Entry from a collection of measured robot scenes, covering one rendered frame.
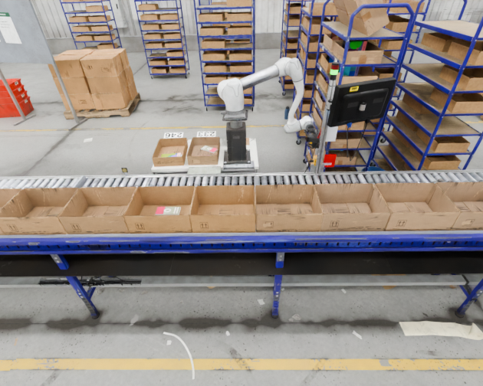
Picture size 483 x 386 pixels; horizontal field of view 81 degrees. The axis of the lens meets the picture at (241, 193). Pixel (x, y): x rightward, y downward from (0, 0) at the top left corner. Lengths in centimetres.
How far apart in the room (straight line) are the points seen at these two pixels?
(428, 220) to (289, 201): 83
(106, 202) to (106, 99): 417
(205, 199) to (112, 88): 442
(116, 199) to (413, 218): 191
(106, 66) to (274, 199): 464
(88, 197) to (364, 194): 190
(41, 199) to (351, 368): 245
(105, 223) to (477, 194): 243
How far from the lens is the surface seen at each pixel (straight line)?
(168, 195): 201
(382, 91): 236
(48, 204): 243
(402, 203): 225
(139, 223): 182
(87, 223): 195
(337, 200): 206
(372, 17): 277
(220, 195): 194
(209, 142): 299
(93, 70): 610
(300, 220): 172
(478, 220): 218
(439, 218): 203
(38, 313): 302
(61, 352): 272
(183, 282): 235
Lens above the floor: 217
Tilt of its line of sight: 38 degrees down
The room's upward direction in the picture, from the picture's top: 2 degrees counter-clockwise
